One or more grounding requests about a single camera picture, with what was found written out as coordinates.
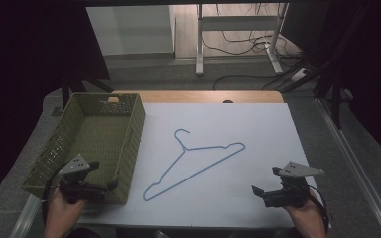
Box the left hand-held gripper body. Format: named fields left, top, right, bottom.
left=58, top=153, right=109, bottom=205

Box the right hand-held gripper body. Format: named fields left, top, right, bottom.
left=263, top=161, right=325, bottom=209

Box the person's right hand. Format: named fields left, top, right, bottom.
left=283, top=188, right=325, bottom=229

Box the person's left hand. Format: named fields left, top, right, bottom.
left=45, top=188, right=87, bottom=226

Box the olive green perforated basket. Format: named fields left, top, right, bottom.
left=21, top=92, right=147, bottom=205

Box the white table mat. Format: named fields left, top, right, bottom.
left=77, top=102, right=319, bottom=230

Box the black metal stand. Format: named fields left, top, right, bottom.
left=59, top=70, right=116, bottom=108
left=312, top=59, right=348, bottom=131

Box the white panel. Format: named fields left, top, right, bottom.
left=85, top=4, right=176, bottom=57

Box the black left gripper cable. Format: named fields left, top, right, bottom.
left=41, top=169, right=67, bottom=226

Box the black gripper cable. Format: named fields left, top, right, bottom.
left=41, top=169, right=67, bottom=226
left=307, top=184, right=332, bottom=234

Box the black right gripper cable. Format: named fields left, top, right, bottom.
left=307, top=184, right=332, bottom=234

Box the aluminium rail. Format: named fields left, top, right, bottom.
left=8, top=193, right=44, bottom=238
left=315, top=97, right=381, bottom=238

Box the blue wire hanger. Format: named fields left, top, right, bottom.
left=142, top=128, right=247, bottom=202

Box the black floor cable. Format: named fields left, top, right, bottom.
left=211, top=73, right=279, bottom=91

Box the tangle of black cables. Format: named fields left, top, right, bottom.
left=200, top=3, right=304, bottom=60

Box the white metal desk frame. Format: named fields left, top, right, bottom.
left=195, top=2, right=290, bottom=77

